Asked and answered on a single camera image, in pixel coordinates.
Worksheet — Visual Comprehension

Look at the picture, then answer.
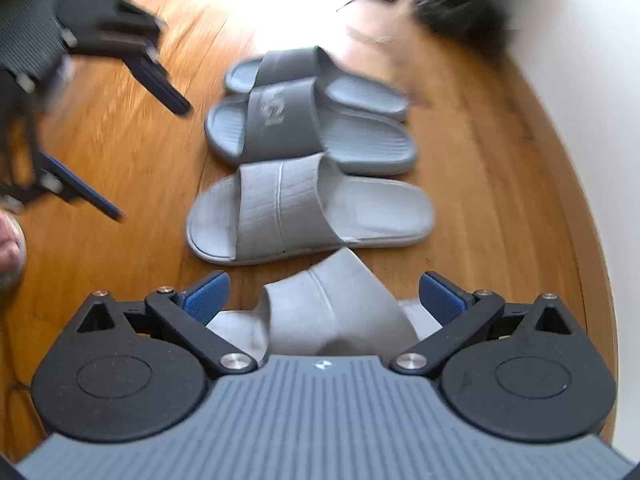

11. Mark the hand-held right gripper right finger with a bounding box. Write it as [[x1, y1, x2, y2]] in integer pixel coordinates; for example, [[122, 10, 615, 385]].
[[391, 271, 573, 375]]

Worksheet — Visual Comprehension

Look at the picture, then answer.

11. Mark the dark cloth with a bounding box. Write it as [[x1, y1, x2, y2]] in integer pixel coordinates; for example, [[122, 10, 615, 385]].
[[411, 0, 523, 48]]

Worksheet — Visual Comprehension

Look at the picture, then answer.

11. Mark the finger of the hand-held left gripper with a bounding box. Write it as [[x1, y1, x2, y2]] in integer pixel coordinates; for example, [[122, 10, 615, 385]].
[[0, 151, 126, 222], [55, 0, 193, 116]]

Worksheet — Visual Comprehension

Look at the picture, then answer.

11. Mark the dark grey slide sandal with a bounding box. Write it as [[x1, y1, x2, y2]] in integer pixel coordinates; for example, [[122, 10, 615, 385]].
[[205, 77, 418, 177], [224, 47, 411, 123]]

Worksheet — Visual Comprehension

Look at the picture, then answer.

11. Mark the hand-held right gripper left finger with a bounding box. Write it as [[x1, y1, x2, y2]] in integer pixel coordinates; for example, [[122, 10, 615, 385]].
[[77, 270, 256, 376]]

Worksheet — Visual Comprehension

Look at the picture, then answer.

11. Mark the light grey slide sandal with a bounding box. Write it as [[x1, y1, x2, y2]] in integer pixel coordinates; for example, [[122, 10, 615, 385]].
[[205, 247, 443, 366], [186, 152, 436, 266]]

